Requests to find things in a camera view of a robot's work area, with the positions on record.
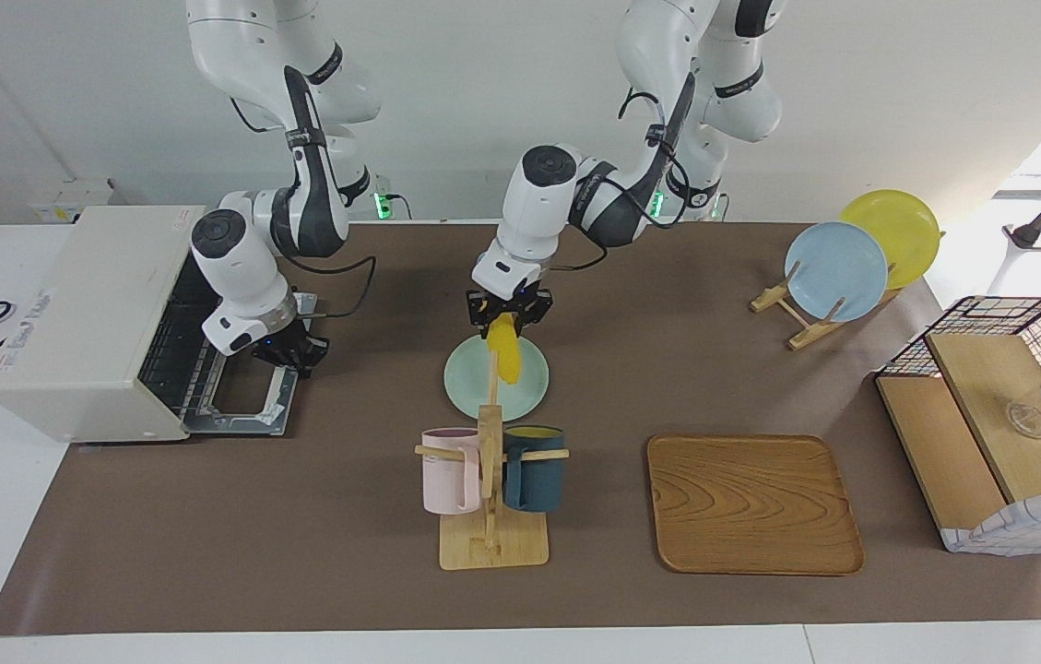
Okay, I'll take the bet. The wooden mug rack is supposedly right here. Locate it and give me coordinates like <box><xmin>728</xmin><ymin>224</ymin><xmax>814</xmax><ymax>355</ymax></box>
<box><xmin>415</xmin><ymin>349</ymin><xmax>570</xmax><ymax>571</ymax></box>

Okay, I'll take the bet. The mint green plate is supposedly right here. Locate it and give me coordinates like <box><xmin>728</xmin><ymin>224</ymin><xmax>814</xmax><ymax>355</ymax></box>
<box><xmin>444</xmin><ymin>334</ymin><xmax>550</xmax><ymax>422</ymax></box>

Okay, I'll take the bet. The yellow plate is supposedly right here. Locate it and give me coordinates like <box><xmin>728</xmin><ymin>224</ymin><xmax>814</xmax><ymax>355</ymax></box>
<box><xmin>840</xmin><ymin>189</ymin><xmax>942</xmax><ymax>290</ymax></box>

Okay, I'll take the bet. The pink mug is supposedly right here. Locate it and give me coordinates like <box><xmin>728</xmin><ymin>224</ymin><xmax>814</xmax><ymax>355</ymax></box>
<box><xmin>420</xmin><ymin>427</ymin><xmax>484</xmax><ymax>516</ymax></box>

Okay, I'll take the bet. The white power box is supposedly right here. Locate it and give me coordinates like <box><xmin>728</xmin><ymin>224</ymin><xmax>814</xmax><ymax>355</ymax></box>
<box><xmin>30</xmin><ymin>178</ymin><xmax>115</xmax><ymax>225</ymax></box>

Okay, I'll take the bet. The wire basket with cloth liner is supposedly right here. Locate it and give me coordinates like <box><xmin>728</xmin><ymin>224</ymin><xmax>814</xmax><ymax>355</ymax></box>
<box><xmin>875</xmin><ymin>295</ymin><xmax>1041</xmax><ymax>556</ymax></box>

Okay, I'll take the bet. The wooden plate rack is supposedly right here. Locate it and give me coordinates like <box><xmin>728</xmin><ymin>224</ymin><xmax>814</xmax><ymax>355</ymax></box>
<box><xmin>751</xmin><ymin>261</ymin><xmax>908</xmax><ymax>351</ymax></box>

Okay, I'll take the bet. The yellow corn cob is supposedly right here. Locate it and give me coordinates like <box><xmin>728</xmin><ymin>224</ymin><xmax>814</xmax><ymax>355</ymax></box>
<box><xmin>486</xmin><ymin>314</ymin><xmax>526</xmax><ymax>385</ymax></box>

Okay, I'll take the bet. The light blue plate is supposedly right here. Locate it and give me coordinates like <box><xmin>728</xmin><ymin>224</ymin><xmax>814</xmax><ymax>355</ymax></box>
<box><xmin>785</xmin><ymin>221</ymin><xmax>890</xmax><ymax>324</ymax></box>

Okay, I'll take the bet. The wooden serving tray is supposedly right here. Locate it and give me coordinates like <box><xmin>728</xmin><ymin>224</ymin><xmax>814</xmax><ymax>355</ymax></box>
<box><xmin>646</xmin><ymin>433</ymin><xmax>866</xmax><ymax>577</ymax></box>

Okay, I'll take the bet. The small clear glass dish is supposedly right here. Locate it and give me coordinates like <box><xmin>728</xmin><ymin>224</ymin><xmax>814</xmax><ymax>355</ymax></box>
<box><xmin>1004</xmin><ymin>398</ymin><xmax>1041</xmax><ymax>439</ymax></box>

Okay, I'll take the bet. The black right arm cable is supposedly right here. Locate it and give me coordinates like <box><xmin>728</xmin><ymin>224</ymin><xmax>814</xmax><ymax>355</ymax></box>
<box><xmin>285</xmin><ymin>255</ymin><xmax>379</xmax><ymax>320</ymax></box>

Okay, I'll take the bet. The brown table mat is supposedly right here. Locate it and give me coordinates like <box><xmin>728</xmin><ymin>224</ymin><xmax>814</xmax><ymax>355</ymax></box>
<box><xmin>0</xmin><ymin>221</ymin><xmax>1041</xmax><ymax>637</ymax></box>

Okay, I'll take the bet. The wooden step shelf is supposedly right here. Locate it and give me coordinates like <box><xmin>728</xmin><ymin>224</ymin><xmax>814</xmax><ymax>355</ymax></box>
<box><xmin>877</xmin><ymin>332</ymin><xmax>1041</xmax><ymax>531</ymax></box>

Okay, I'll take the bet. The dark teal mug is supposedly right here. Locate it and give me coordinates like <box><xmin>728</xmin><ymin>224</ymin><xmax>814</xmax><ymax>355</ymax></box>
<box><xmin>502</xmin><ymin>425</ymin><xmax>567</xmax><ymax>514</ymax></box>

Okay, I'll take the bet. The white toaster oven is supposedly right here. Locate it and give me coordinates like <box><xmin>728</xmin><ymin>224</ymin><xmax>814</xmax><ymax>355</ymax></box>
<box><xmin>0</xmin><ymin>205</ymin><xmax>231</xmax><ymax>444</ymax></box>

